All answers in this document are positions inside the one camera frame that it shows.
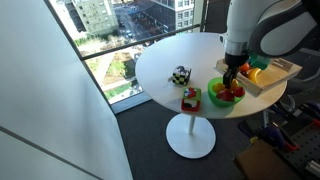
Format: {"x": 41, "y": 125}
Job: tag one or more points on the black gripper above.
{"x": 236, "y": 60}

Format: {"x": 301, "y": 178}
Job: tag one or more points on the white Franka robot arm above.
{"x": 246, "y": 20}

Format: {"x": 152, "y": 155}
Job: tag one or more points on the dark purple toy plum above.
{"x": 244, "y": 74}

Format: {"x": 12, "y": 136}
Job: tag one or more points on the yellow toy lemon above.
{"x": 218, "y": 87}

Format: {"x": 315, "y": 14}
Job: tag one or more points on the deep orange toy fruit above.
{"x": 245, "y": 67}

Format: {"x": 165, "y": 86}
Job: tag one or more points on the dark red toy apple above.
{"x": 226, "y": 96}

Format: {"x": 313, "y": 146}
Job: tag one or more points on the yellow toy banana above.
{"x": 255, "y": 75}

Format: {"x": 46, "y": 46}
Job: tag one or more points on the green plastic bowl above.
{"x": 216, "y": 100}

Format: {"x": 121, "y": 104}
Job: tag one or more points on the light wooden tray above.
{"x": 273, "y": 78}

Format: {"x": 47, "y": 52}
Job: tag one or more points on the red and green toy box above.
{"x": 191, "y": 99}

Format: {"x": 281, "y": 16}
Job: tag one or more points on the black yellow checkered cube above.
{"x": 181, "y": 75}

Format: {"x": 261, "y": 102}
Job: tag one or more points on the grey office chair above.
{"x": 301, "y": 80}

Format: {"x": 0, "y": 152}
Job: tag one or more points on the blue and black bar clamp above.
{"x": 310, "y": 111}

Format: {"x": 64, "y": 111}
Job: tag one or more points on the brown wooden workbench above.
{"x": 263, "y": 163}

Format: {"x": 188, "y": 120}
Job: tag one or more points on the dark window railing bar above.
{"x": 133, "y": 43}

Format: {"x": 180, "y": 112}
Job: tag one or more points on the black pegboard panel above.
{"x": 306, "y": 146}

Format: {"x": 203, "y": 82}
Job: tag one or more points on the white table pedestal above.
{"x": 190, "y": 138}

